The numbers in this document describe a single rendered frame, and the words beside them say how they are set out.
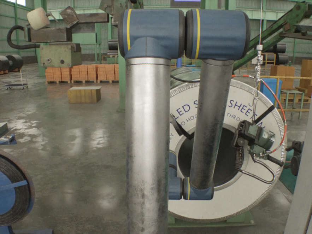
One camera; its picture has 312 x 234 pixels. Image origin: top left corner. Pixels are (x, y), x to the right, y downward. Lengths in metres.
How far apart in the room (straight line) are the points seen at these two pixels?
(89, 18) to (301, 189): 1.27
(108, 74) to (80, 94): 4.74
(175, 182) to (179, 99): 0.71
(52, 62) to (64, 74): 11.58
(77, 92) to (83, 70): 5.04
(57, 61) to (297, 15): 1.98
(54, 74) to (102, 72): 2.53
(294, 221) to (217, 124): 0.45
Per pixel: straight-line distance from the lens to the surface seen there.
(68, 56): 1.41
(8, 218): 2.07
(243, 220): 2.52
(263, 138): 1.74
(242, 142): 1.71
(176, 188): 1.15
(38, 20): 1.48
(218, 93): 0.80
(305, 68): 11.79
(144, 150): 0.70
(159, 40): 0.69
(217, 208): 2.11
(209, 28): 0.70
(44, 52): 1.47
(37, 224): 2.62
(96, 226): 2.45
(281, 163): 1.85
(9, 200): 1.97
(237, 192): 2.07
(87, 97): 7.70
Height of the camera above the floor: 1.54
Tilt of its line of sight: 15 degrees down
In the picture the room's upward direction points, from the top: straight up
